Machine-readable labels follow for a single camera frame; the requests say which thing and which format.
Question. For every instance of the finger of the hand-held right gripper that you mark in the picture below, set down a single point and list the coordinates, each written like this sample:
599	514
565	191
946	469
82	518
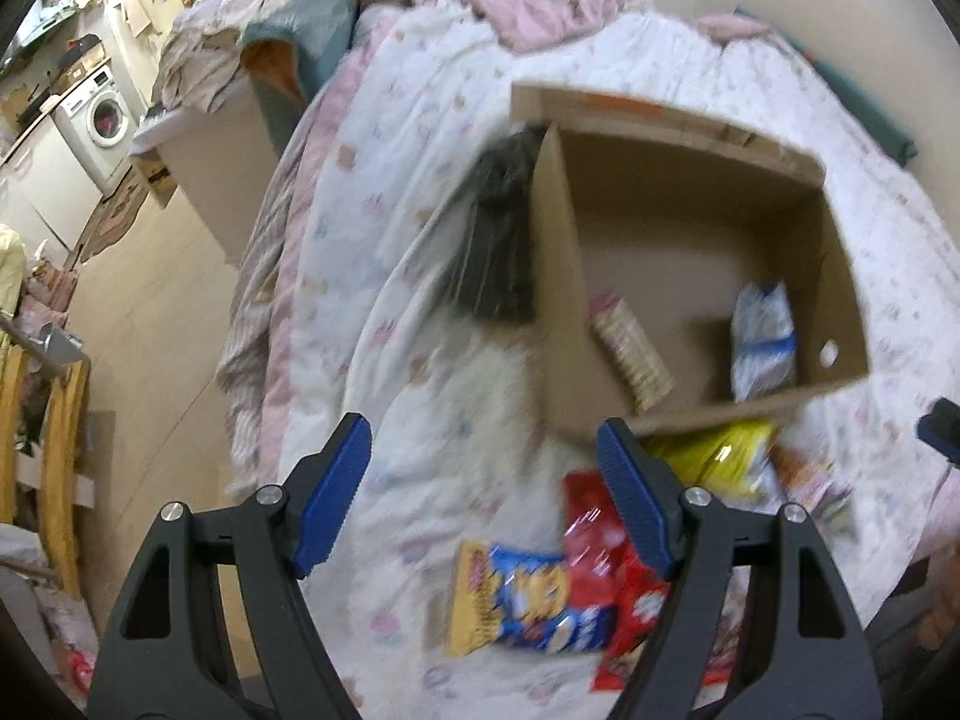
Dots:
943	427

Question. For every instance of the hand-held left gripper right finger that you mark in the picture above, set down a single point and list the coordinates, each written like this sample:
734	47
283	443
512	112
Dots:
634	495

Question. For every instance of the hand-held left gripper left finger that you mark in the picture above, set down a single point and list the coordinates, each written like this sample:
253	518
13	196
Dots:
334	495

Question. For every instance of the blue yellow snack bag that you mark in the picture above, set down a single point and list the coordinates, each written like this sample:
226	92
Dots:
525	600

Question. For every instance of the red white snack packet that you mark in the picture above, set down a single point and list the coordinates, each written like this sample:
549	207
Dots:
637	607

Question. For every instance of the pink beige cracker pack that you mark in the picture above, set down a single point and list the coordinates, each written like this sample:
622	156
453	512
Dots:
630	352

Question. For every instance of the orange white snack packet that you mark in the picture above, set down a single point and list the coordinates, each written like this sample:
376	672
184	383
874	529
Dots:
806	480

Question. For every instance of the small white blue snack bag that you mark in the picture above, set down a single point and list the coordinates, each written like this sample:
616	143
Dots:
761	345

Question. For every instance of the pink striped blanket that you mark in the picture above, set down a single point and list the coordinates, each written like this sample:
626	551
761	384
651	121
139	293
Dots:
255	277

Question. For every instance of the white printed quilt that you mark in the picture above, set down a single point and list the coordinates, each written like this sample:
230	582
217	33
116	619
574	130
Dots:
420	277

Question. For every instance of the wooden chair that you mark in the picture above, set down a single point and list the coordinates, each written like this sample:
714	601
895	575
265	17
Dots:
60	427

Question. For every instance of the dark grey cloth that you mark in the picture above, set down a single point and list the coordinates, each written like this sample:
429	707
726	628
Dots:
487	240

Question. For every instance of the white cabinet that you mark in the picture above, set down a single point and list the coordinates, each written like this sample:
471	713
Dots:
210	187

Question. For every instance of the teal cloth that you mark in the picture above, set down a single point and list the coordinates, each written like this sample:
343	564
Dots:
862	105

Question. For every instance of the brown floor rug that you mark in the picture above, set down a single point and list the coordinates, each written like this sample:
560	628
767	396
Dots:
112	217

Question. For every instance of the small cardboard box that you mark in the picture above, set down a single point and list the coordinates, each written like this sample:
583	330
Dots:
156	178

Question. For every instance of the white kitchen cupboard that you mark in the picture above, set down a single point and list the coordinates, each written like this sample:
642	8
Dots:
37	180

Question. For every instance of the white washing machine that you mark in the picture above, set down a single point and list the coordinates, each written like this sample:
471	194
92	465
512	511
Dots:
97	120

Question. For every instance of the teal orange cushion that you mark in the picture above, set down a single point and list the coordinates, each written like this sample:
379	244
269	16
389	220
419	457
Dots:
300	37

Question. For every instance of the beige printed cloth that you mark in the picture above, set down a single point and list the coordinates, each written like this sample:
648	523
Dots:
202	52

